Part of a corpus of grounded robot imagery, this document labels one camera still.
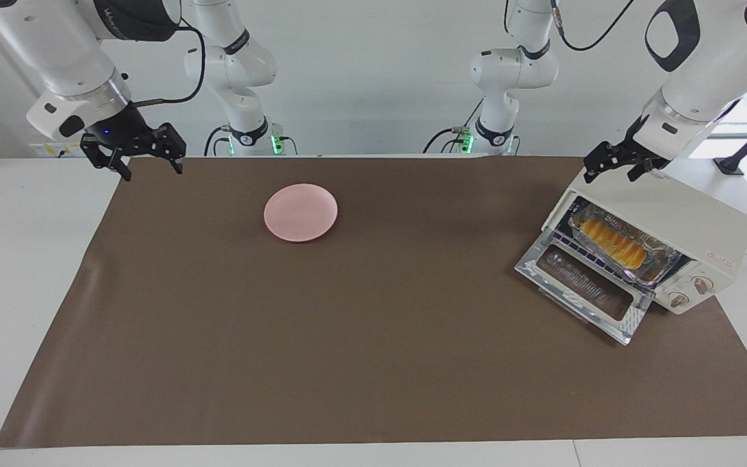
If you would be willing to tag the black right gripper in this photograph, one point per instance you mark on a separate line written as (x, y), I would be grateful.
(127, 136)

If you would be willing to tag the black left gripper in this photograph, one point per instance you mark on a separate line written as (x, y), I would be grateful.
(629, 153)

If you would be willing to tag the aluminium foil baking tray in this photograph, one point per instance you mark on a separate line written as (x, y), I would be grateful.
(662, 259)

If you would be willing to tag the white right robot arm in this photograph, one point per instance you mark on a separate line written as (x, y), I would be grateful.
(56, 45)

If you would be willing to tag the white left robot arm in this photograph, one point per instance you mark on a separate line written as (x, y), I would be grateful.
(711, 65)

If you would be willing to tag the cream toaster oven body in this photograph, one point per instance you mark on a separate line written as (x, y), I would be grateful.
(691, 214)

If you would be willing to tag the glass toaster oven door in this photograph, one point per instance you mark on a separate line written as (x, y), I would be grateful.
(529, 267)

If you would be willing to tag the cream oven knob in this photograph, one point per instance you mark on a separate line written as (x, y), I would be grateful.
(678, 300)
(703, 285)

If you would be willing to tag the pink round plate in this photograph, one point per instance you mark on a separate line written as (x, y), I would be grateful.
(301, 213)

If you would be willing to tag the brown table mat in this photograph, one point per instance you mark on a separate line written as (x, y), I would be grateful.
(347, 376)

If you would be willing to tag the white wall socket box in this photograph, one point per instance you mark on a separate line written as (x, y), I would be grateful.
(56, 150)

